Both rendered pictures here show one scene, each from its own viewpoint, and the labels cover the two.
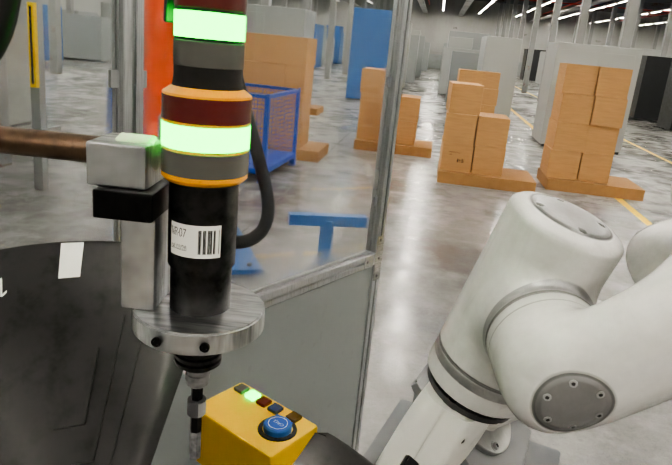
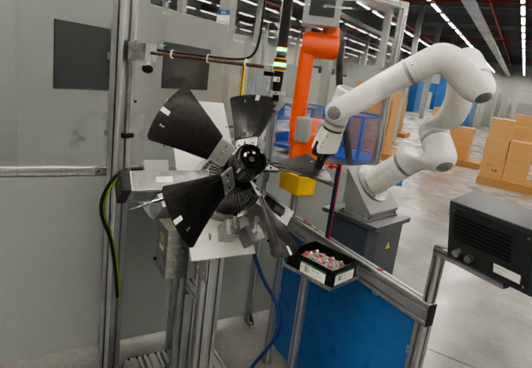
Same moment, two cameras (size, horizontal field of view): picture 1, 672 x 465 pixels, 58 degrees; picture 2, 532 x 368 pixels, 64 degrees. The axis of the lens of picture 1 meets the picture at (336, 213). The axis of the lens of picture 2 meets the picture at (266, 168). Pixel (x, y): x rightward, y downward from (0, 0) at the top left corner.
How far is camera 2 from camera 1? 1.24 m
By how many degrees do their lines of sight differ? 22
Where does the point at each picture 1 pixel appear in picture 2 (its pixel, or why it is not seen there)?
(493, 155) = (520, 168)
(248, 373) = (308, 198)
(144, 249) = (269, 80)
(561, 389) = (331, 109)
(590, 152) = not seen: outside the picture
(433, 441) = (321, 135)
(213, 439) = (285, 177)
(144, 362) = (267, 113)
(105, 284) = (263, 102)
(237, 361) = not seen: hidden behind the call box
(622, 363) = (340, 104)
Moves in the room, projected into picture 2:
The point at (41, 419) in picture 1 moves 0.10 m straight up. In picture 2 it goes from (249, 119) to (252, 93)
